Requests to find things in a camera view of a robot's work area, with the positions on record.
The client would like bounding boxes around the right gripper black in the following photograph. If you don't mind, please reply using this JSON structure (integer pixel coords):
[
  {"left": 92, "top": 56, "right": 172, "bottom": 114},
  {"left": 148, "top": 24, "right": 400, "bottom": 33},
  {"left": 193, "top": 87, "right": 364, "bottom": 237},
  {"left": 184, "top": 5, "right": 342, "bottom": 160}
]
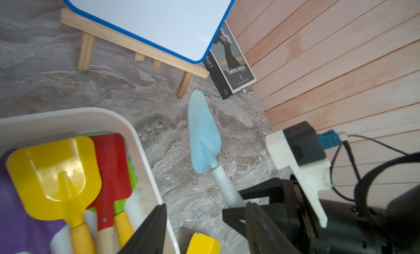
[{"left": 222, "top": 177, "right": 311, "bottom": 254}]

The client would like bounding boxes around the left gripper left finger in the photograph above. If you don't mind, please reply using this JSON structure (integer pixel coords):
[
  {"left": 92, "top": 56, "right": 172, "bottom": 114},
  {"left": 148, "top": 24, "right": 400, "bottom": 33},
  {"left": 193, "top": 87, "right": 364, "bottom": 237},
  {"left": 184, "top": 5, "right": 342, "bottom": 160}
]
[{"left": 118, "top": 204, "right": 167, "bottom": 254}]

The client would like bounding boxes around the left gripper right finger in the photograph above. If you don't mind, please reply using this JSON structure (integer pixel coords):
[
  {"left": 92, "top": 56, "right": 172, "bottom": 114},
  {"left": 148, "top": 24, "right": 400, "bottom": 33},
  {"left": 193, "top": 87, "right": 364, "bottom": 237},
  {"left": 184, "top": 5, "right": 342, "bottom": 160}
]
[{"left": 245, "top": 203, "right": 300, "bottom": 254}]

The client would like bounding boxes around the all yellow plastic scoop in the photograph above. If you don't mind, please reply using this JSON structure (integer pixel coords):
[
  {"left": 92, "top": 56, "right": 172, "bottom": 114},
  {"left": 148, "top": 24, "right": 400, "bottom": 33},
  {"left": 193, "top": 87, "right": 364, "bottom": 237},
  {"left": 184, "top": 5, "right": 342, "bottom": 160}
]
[{"left": 187, "top": 232, "right": 221, "bottom": 254}]

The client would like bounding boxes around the red shovel wooden handle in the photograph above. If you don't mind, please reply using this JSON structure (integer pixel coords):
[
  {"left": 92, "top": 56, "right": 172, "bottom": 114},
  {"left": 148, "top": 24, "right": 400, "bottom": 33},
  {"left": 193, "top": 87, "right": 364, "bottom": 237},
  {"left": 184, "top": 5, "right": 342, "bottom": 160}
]
[{"left": 89, "top": 133, "right": 132, "bottom": 254}]

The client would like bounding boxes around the light blue trowel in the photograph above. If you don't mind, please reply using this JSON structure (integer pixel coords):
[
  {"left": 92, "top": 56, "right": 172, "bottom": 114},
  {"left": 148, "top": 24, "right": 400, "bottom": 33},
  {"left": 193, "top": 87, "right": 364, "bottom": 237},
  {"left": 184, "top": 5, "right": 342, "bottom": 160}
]
[{"left": 188, "top": 90, "right": 246, "bottom": 208}]

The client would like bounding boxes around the yellow shovel orange handle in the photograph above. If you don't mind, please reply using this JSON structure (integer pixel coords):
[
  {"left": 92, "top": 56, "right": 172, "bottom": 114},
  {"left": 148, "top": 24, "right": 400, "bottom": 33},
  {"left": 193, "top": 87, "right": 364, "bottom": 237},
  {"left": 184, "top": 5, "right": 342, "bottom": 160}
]
[{"left": 6, "top": 136, "right": 102, "bottom": 254}]

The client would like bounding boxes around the purple shovel pink handle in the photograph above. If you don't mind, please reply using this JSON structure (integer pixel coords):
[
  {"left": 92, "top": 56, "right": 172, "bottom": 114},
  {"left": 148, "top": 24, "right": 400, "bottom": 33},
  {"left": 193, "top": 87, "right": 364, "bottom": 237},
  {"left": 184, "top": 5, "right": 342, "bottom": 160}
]
[{"left": 1, "top": 149, "right": 66, "bottom": 254}]

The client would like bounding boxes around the white plastic storage box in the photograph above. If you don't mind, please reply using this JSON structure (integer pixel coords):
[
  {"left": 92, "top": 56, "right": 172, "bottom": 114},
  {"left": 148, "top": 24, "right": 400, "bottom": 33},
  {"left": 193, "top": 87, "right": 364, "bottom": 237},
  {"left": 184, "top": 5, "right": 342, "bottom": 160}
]
[{"left": 1, "top": 108, "right": 179, "bottom": 254}]

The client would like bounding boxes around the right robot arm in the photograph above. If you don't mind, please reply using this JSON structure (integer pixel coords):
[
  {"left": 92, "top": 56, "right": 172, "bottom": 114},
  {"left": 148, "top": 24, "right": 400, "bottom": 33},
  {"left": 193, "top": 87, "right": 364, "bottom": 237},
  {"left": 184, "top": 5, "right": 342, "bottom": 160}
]
[{"left": 222, "top": 153, "right": 420, "bottom": 254}]

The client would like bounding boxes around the grey Twins story book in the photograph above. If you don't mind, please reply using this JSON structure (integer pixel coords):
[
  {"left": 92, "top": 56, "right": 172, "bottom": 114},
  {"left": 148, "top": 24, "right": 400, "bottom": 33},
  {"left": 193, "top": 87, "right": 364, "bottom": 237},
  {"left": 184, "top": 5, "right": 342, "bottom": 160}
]
[{"left": 203, "top": 22, "right": 257, "bottom": 100}]

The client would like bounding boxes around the wooden easel stand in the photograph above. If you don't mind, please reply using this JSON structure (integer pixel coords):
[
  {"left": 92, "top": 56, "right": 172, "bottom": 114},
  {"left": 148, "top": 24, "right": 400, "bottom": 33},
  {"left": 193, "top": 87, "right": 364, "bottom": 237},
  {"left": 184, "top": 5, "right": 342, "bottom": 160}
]
[{"left": 60, "top": 8, "right": 210, "bottom": 98}]

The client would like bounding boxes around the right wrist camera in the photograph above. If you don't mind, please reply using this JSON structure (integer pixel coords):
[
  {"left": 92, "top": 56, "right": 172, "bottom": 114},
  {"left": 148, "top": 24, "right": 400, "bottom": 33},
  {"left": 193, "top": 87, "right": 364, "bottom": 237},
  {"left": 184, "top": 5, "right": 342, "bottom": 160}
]
[{"left": 266, "top": 121, "right": 345, "bottom": 228}]

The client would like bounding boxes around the whiteboard with blue frame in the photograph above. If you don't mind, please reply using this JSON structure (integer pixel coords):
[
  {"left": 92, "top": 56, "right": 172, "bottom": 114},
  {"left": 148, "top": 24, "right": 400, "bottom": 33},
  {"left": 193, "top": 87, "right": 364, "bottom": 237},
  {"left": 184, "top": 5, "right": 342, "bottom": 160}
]
[{"left": 63, "top": 0, "right": 235, "bottom": 64}]

